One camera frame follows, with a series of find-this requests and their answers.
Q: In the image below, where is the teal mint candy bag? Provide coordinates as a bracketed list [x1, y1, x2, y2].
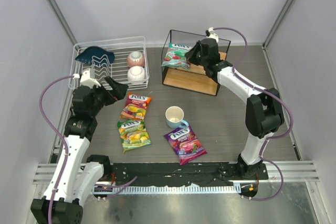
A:
[162, 42, 192, 70]

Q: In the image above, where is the light blue mug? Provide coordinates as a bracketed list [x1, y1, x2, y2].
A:
[165, 106, 189, 129]

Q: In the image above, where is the purple berries candy bag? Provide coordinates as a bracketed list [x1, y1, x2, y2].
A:
[164, 126, 207, 165]

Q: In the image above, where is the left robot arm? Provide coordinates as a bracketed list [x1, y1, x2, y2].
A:
[30, 77, 128, 223]

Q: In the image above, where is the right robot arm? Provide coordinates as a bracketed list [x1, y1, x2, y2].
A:
[185, 38, 284, 178]

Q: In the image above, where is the orange fruits candy bag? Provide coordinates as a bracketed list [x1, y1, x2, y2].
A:
[120, 93, 152, 121]

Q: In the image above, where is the black wood two-tier shelf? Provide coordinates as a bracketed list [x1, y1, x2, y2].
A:
[161, 29, 220, 96]

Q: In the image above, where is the green spring tea candy bag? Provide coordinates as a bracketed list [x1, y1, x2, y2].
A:
[117, 120, 152, 153]

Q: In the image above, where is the white ceramic bowl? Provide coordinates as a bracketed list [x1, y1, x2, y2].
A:
[127, 66, 146, 82]

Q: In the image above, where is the pink ceramic bowl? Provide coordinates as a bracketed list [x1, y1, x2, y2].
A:
[127, 51, 145, 68]

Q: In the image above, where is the dark blue plate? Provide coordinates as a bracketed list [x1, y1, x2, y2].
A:
[75, 46, 115, 67]

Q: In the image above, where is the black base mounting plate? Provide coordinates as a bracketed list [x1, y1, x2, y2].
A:
[109, 162, 269, 187]

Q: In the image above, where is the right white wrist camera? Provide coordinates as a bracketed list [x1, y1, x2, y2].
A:
[205, 27, 219, 43]

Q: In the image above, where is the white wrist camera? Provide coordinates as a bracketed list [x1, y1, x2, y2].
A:
[205, 27, 219, 43]
[72, 68, 101, 89]

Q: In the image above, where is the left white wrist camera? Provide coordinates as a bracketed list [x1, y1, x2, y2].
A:
[72, 68, 101, 89]

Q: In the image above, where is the white wire dish rack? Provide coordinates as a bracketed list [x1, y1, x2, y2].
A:
[70, 36, 150, 91]

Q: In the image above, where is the white slotted cable duct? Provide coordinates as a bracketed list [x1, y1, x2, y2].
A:
[90, 184, 242, 195]

